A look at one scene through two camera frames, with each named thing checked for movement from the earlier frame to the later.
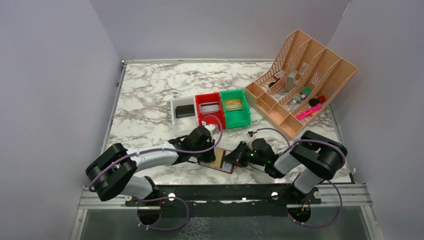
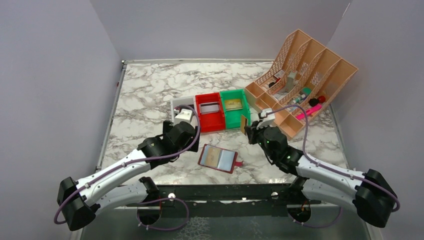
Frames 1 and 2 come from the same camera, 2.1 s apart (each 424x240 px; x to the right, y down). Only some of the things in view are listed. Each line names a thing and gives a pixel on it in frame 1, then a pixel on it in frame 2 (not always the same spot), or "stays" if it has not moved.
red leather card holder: [226, 166] stays
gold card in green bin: [233, 103] stays
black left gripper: [208, 153] → [168, 125]
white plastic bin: [184, 125] stays
